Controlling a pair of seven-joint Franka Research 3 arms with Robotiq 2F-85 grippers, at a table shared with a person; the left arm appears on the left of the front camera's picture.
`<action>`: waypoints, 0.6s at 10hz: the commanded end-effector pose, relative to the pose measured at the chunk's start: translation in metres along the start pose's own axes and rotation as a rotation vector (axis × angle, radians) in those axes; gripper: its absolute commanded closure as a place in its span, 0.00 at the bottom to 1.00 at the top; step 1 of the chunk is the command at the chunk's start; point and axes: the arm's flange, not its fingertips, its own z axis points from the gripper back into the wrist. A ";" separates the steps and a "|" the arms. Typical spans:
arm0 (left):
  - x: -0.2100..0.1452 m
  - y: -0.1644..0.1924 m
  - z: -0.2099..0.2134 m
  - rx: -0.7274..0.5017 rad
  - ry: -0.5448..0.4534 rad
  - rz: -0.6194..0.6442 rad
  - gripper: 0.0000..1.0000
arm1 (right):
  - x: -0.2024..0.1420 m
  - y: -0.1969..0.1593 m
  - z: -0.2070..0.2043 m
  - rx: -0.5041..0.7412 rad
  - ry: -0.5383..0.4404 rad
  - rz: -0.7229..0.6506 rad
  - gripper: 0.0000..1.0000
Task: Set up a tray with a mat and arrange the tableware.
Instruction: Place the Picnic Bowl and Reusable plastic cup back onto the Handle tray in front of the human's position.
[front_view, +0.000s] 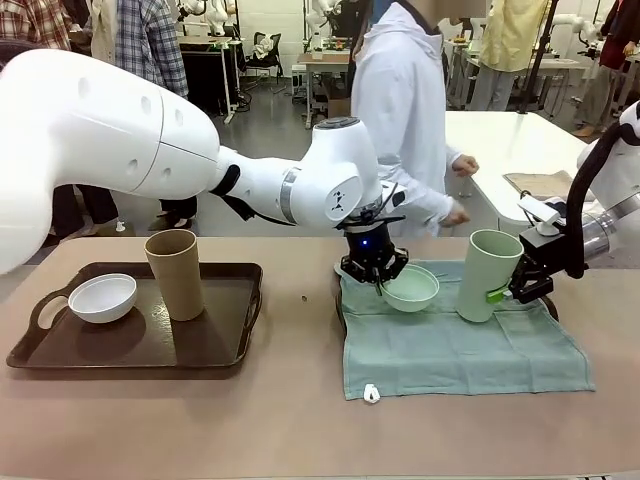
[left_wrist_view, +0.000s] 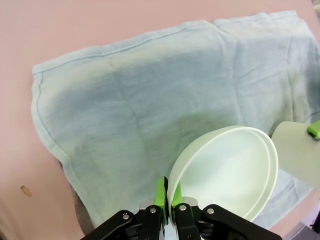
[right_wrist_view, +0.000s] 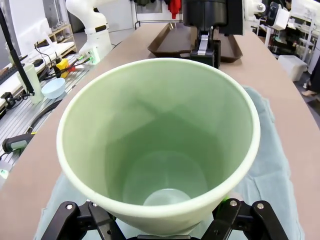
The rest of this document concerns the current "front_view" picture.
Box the dark brown plastic tray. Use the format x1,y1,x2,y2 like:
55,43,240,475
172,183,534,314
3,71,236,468
5,262,264,371
333,262,561,334

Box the large white table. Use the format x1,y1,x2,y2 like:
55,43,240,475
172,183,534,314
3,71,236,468
443,110,621,239

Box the white standing desk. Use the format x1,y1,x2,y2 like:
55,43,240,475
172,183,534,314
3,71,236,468
178,34,246,125

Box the white bowl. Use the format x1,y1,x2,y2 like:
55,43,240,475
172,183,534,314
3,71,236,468
68,272,138,324

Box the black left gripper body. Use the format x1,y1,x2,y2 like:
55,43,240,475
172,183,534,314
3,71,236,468
343,221,397,270

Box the person in beige clothes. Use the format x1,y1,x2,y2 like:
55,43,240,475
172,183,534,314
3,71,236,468
69,0,124,66

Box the person in blue plaid shirt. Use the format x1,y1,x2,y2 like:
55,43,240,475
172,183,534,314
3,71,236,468
113,0,199,231

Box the person in dark red top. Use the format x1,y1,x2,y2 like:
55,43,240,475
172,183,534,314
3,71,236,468
574,0,640,134

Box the black stand pole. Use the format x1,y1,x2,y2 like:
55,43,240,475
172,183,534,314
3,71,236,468
517,0,559,115

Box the light green bowl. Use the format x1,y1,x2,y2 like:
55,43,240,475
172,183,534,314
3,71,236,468
382,264,440,314

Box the white table with cardboard top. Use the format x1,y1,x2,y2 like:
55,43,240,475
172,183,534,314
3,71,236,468
292,49,354,131

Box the person's right hand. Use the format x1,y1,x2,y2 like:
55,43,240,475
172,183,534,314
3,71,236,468
442,205,471,227

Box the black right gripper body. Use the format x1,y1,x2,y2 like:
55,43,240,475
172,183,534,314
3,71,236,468
519,228,569,277

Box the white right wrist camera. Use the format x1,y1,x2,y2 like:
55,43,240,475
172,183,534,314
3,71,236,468
516,197,562,237

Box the black office chair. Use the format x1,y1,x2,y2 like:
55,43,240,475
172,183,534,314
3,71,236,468
248,31,284,94

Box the person in yellow shirt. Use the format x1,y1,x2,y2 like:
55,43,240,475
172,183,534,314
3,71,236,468
469,0,549,112

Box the person's right forearm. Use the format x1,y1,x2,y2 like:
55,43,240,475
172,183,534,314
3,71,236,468
394,177,454,236

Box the brown tall cup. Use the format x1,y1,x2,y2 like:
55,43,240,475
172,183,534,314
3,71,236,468
144,229,206,322

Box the person's left hand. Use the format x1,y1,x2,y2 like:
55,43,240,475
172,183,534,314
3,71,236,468
452,153,480,177

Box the green cloth mat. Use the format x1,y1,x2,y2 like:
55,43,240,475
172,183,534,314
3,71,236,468
333,258,597,404

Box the person in white hooded coat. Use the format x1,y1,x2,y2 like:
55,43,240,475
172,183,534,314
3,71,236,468
349,0,481,239

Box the light green tall cup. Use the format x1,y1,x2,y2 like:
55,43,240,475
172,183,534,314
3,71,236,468
455,228,525,324

